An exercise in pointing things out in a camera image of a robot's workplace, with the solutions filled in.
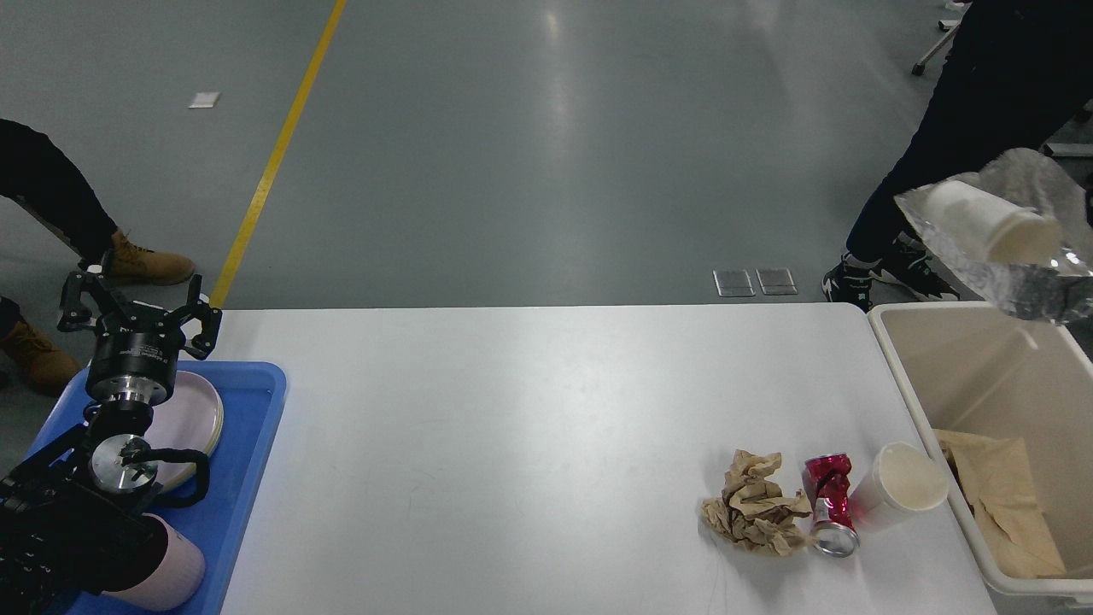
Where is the crushed red soda can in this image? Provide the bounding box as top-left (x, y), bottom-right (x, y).
top-left (803, 453), bottom-right (860, 558)

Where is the blue plastic tray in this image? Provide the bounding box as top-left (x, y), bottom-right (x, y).
top-left (26, 360), bottom-right (287, 614)

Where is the clear plastic wrapper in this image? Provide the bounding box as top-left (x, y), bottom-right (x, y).
top-left (895, 149), bottom-right (1092, 326)

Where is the white bowl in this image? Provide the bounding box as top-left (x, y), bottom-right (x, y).
top-left (850, 442), bottom-right (950, 530)

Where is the crumpled brown paper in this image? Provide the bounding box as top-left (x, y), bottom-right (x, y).
top-left (700, 448), bottom-right (815, 557)

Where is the beige plastic bin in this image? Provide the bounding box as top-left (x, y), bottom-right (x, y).
top-left (869, 301), bottom-right (1092, 614)

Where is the person with tan boots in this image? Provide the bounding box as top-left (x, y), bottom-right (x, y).
top-left (1, 120), bottom-right (196, 397)

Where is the pink plate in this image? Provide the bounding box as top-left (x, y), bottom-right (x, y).
top-left (143, 371), bottom-right (224, 458)

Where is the white paper cup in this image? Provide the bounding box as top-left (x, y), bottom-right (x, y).
top-left (922, 179), bottom-right (1062, 265)

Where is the person in dark trousers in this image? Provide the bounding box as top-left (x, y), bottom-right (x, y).
top-left (821, 1), bottom-right (1092, 311)

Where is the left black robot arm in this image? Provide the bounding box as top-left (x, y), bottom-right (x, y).
top-left (3, 253), bottom-right (222, 614)

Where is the pink cup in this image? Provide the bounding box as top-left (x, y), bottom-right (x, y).
top-left (102, 513), bottom-right (205, 612)

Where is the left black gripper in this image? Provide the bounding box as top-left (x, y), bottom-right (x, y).
top-left (57, 249), bottom-right (223, 406)

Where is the rolling chair base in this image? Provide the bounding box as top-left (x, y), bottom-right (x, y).
top-left (910, 1), bottom-right (971, 76)

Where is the large brown paper bag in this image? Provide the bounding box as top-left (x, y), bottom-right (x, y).
top-left (933, 429), bottom-right (1067, 579)

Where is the grey floor plate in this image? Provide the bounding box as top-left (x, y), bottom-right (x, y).
top-left (713, 268), bottom-right (757, 297)
top-left (755, 267), bottom-right (799, 296)

